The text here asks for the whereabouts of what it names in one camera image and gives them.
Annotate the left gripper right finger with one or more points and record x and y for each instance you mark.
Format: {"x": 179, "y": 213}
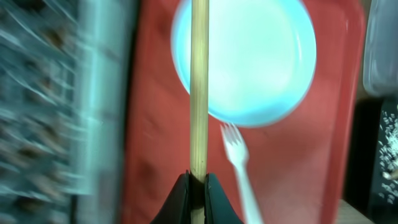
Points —
{"x": 218, "y": 209}

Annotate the black tray bin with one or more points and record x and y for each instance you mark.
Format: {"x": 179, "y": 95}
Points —
{"x": 363, "y": 177}

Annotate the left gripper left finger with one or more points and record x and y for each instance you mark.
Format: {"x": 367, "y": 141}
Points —
{"x": 176, "y": 208}

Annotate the red plastic tray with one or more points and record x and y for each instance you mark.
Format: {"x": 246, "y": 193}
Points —
{"x": 296, "y": 166}

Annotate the white plastic fork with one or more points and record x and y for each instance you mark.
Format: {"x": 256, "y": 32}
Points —
{"x": 237, "y": 154}

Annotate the large light blue plate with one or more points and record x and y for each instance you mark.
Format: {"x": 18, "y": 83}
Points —
{"x": 262, "y": 59}

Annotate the grey dishwasher rack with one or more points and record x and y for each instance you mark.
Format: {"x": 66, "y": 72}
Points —
{"x": 65, "y": 67}

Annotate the rice and food scraps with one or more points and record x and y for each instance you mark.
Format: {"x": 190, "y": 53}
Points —
{"x": 387, "y": 155}

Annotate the clear plastic bin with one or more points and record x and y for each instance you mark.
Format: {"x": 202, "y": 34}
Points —
{"x": 380, "y": 52}

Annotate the wooden chopstick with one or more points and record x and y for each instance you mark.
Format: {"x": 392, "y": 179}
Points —
{"x": 199, "y": 106}

